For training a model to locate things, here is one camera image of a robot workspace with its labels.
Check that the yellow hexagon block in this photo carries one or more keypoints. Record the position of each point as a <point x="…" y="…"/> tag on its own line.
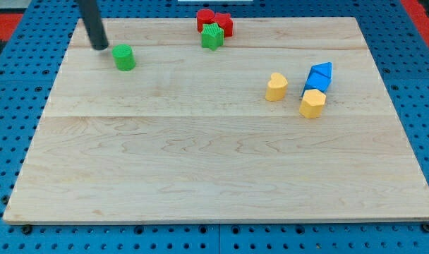
<point x="312" y="103"/>

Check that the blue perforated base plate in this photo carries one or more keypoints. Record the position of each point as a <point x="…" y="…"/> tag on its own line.
<point x="32" y="57"/>

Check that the light wooden board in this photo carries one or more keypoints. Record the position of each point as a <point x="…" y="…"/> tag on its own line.
<point x="187" y="136"/>

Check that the yellow heart block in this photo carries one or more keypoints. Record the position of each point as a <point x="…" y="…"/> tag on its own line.
<point x="276" y="87"/>

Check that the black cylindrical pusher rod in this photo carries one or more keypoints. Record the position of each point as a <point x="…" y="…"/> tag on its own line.
<point x="92" y="21"/>

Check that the red cylinder block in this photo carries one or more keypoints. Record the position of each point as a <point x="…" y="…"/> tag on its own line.
<point x="204" y="16"/>

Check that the green cylinder block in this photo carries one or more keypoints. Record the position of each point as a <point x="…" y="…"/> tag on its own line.
<point x="123" y="57"/>

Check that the blue triangle block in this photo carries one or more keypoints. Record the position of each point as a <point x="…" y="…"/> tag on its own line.
<point x="324" y="69"/>

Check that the blue cube block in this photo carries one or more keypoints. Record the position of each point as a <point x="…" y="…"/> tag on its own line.
<point x="316" y="81"/>

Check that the green star block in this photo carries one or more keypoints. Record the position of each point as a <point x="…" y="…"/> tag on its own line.
<point x="212" y="36"/>

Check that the red star block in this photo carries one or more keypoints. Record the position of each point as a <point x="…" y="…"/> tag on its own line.
<point x="225" y="22"/>

